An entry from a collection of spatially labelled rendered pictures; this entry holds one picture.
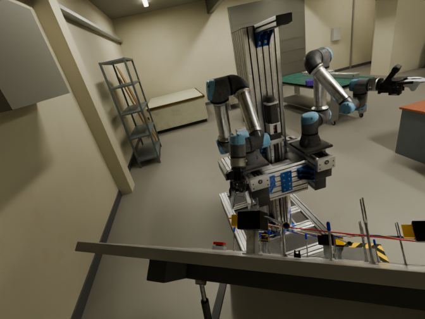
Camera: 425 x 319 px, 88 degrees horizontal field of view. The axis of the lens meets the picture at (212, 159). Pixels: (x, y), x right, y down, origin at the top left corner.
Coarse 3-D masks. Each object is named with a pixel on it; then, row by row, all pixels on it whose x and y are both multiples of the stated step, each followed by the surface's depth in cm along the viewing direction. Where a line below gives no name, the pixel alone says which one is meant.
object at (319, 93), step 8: (320, 48) 146; (328, 48) 148; (328, 56) 146; (328, 64) 148; (320, 88) 155; (320, 96) 158; (320, 104) 160; (320, 112) 161; (328, 112) 164; (328, 120) 168
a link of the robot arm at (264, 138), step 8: (232, 80) 124; (240, 80) 124; (240, 88) 123; (248, 88) 124; (240, 96) 123; (248, 96) 122; (240, 104) 123; (248, 104) 120; (248, 112) 119; (248, 120) 118; (256, 120) 117; (248, 128) 118; (256, 128) 115; (256, 136) 113; (264, 136) 113; (256, 144) 113; (264, 144) 113
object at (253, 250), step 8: (240, 216) 49; (248, 216) 48; (256, 216) 47; (264, 216) 48; (240, 224) 49; (248, 224) 48; (256, 224) 46; (264, 224) 48; (280, 224) 45; (288, 224) 44; (248, 232) 48; (256, 232) 48; (248, 240) 48; (256, 240) 47; (248, 248) 47; (256, 248) 47
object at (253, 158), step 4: (248, 152) 155; (252, 152) 156; (256, 152) 161; (248, 156) 156; (252, 156) 156; (256, 156) 159; (248, 160) 156; (252, 160) 156; (256, 160) 158; (248, 164) 157; (252, 164) 157
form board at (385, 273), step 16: (128, 256) 39; (144, 256) 38; (160, 256) 37; (176, 256) 36; (192, 256) 35; (208, 256) 34; (224, 256) 33; (240, 256) 33; (256, 256) 35; (272, 256) 44; (288, 256) 61; (304, 256) 96; (272, 272) 31; (288, 272) 30; (304, 272) 29; (320, 272) 29; (336, 272) 28; (352, 272) 28; (368, 272) 27; (384, 272) 27; (400, 272) 26; (416, 272) 26; (416, 288) 25
